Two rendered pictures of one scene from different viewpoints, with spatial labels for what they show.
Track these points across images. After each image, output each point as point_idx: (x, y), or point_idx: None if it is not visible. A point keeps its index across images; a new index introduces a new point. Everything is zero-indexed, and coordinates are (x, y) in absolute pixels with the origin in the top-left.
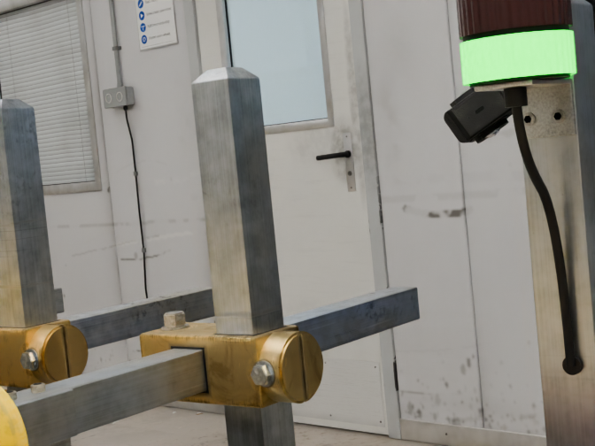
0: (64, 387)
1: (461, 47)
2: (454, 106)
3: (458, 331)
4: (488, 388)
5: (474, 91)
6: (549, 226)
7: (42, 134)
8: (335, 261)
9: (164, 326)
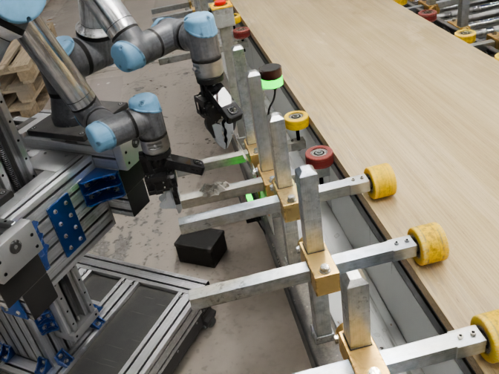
0: (346, 180)
1: (281, 78)
2: (241, 110)
3: None
4: None
5: (237, 105)
6: (269, 113)
7: None
8: None
9: (293, 202)
